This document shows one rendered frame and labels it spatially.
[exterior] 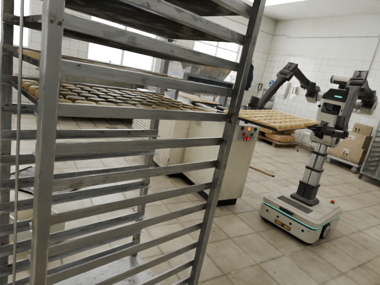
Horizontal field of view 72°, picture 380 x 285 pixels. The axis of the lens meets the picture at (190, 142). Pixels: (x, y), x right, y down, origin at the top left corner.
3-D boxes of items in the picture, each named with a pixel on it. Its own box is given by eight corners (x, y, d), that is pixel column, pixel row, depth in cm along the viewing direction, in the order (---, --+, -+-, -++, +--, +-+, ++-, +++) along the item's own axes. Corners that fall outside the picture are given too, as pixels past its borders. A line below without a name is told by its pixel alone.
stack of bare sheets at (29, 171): (86, 184, 248) (86, 181, 247) (56, 202, 210) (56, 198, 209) (31, 168, 258) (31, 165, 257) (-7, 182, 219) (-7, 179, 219)
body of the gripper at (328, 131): (319, 139, 151) (332, 141, 151) (324, 121, 148) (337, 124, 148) (314, 136, 157) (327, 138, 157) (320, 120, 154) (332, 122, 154)
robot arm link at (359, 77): (370, 66, 164) (352, 66, 170) (365, 87, 163) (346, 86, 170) (376, 92, 197) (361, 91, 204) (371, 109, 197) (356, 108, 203)
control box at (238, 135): (233, 138, 235) (237, 124, 232) (253, 139, 248) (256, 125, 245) (236, 140, 232) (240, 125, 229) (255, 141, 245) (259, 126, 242)
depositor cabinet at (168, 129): (129, 143, 399) (137, 88, 378) (171, 145, 437) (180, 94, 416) (164, 178, 295) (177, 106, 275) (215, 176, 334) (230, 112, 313)
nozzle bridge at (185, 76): (164, 100, 301) (169, 69, 293) (214, 106, 340) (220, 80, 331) (177, 106, 274) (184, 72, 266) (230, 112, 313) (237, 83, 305)
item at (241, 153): (178, 178, 306) (193, 102, 284) (202, 177, 324) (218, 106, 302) (212, 208, 249) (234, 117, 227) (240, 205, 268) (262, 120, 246)
